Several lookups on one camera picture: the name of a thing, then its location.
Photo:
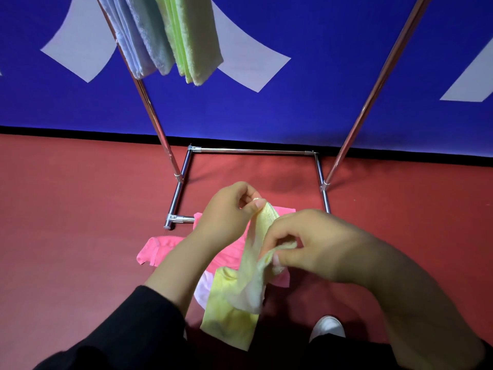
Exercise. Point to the black sleeve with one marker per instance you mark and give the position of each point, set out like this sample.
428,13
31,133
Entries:
131,331

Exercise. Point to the light blue towel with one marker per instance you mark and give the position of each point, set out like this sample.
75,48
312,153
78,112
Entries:
129,46
154,34

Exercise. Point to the person's left hand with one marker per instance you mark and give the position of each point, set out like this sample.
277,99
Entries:
221,219

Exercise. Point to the person's left thumb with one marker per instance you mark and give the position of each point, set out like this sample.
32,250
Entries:
252,210

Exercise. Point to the chrome metal drying rack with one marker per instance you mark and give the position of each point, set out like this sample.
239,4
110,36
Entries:
175,196

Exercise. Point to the white shoe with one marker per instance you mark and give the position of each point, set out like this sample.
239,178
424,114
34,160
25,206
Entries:
327,327

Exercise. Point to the pink towel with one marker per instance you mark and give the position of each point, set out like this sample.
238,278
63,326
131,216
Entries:
161,248

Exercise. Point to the person's right hand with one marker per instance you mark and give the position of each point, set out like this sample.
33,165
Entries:
327,246

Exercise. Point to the white towel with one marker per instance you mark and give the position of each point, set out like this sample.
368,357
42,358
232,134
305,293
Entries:
204,289

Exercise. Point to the person's left forearm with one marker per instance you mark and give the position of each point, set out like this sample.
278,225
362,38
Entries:
177,265

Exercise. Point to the black trousers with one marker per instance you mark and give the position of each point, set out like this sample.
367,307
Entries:
292,354

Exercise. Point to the light green towel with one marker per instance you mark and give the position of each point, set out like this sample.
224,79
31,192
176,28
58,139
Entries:
173,34
200,38

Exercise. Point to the person's right forearm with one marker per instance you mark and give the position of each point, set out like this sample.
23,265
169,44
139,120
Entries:
416,304

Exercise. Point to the pale yellow towel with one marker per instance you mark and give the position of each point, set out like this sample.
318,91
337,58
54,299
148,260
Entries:
231,315

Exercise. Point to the person's right thumb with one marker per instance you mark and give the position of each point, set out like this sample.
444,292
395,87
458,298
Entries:
289,258

